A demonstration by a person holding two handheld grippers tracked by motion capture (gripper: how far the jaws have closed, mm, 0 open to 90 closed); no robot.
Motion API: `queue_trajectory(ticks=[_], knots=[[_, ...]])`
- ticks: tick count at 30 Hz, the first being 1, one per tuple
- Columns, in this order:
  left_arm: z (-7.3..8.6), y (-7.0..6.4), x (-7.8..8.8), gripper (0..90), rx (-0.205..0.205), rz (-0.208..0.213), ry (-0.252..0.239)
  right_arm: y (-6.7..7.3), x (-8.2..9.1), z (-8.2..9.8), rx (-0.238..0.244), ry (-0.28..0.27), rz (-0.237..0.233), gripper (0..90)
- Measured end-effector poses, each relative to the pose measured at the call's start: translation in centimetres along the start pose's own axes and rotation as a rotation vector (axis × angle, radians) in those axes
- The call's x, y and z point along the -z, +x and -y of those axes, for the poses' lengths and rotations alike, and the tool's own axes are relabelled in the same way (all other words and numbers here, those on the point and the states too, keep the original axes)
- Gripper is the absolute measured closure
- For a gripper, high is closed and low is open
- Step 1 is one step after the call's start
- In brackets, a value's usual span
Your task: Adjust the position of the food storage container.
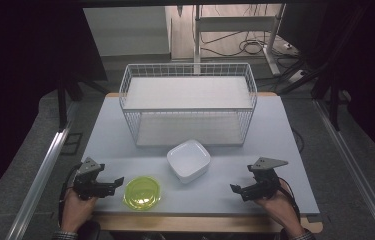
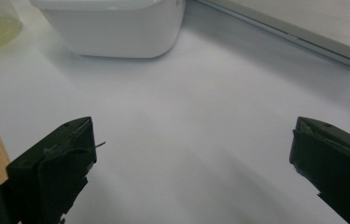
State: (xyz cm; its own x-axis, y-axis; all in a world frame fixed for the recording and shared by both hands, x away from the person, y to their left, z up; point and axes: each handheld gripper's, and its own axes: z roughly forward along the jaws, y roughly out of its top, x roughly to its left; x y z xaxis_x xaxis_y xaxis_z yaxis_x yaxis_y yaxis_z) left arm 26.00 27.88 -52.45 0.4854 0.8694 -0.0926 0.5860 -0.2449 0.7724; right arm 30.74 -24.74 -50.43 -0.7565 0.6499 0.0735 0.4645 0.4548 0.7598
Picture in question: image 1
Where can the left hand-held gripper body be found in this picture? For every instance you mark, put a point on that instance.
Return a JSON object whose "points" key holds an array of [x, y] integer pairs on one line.
{"points": [[86, 171]]}

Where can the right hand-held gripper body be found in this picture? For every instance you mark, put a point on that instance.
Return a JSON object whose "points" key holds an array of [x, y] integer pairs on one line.
{"points": [[265, 176]]}

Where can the yellow-green round plate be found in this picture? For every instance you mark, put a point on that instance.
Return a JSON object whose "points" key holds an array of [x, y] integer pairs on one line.
{"points": [[141, 193]]}

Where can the white square bowl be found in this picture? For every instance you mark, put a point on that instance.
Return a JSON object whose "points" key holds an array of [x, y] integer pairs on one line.
{"points": [[189, 160]]}

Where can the person's right hand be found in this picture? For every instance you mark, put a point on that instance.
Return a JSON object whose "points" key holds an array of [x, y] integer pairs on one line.
{"points": [[280, 210]]}

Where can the person's left hand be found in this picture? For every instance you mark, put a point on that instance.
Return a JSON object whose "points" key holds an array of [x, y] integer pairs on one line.
{"points": [[75, 210]]}

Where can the black stand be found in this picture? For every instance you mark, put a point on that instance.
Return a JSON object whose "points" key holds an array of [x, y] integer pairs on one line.
{"points": [[62, 103], [334, 100]]}

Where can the white power strip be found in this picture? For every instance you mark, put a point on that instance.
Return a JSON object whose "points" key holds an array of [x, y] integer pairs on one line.
{"points": [[297, 76]]}

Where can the white cabinet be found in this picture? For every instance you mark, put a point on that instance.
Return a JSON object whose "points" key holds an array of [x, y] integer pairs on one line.
{"points": [[126, 31]]}

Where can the aluminium rail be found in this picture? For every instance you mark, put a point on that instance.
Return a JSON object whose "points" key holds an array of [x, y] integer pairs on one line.
{"points": [[38, 180], [355, 170]]}

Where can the white metal desk frame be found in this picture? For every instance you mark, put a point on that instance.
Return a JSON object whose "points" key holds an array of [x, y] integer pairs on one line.
{"points": [[235, 24]]}

